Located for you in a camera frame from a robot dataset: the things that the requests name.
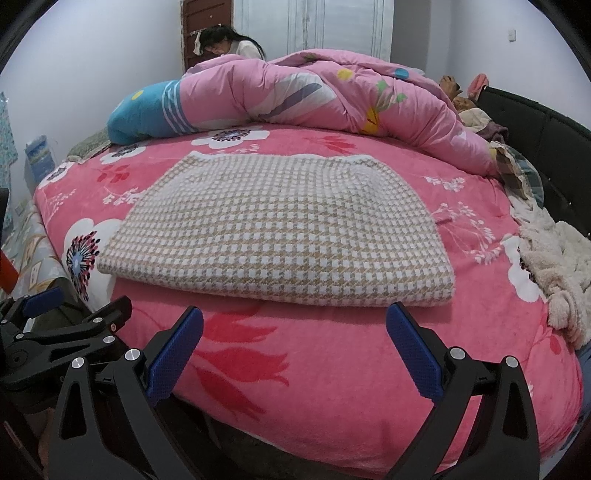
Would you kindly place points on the brown garment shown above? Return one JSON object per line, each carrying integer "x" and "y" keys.
{"x": 450, "y": 92}

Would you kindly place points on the mauve cloth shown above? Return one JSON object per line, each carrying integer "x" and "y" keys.
{"x": 494, "y": 133}

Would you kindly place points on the white wardrobe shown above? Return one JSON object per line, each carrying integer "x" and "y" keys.
{"x": 323, "y": 23}

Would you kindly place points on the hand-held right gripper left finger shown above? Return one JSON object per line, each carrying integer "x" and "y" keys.
{"x": 178, "y": 355}

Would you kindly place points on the brown wooden door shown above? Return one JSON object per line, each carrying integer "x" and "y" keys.
{"x": 203, "y": 14}

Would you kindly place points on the pink floral fleece blanket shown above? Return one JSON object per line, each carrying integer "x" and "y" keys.
{"x": 346, "y": 369}

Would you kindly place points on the teal patterned hanging cloth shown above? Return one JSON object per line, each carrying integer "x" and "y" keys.
{"x": 7, "y": 134}

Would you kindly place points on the grey floral bed sheet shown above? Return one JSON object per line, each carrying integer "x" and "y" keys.
{"x": 37, "y": 258}

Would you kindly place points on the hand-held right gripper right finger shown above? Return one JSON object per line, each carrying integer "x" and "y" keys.
{"x": 415, "y": 355}

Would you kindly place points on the blue bag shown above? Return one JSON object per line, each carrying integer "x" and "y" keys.
{"x": 40, "y": 154}

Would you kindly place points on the black padded headboard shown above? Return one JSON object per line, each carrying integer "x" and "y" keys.
{"x": 554, "y": 138}

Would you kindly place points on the cream cloth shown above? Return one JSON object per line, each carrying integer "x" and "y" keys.
{"x": 475, "y": 120}

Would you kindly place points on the white fluffy blanket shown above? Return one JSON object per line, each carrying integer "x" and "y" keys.
{"x": 554, "y": 267}

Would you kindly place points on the plaid cloth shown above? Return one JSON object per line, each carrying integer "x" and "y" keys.
{"x": 517, "y": 170}

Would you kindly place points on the green patterned cloth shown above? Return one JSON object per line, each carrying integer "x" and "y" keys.
{"x": 90, "y": 145}

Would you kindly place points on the pink floral quilt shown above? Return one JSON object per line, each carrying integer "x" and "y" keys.
{"x": 300, "y": 87}

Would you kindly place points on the red object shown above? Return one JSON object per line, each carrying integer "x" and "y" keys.
{"x": 8, "y": 272}

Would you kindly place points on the pink cloth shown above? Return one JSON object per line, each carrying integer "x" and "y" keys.
{"x": 478, "y": 84}

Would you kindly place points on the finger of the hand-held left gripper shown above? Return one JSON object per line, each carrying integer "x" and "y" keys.
{"x": 44, "y": 297}
{"x": 83, "y": 330}

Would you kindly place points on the beige white houndstooth coat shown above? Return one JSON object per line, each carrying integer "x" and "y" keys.
{"x": 277, "y": 230}

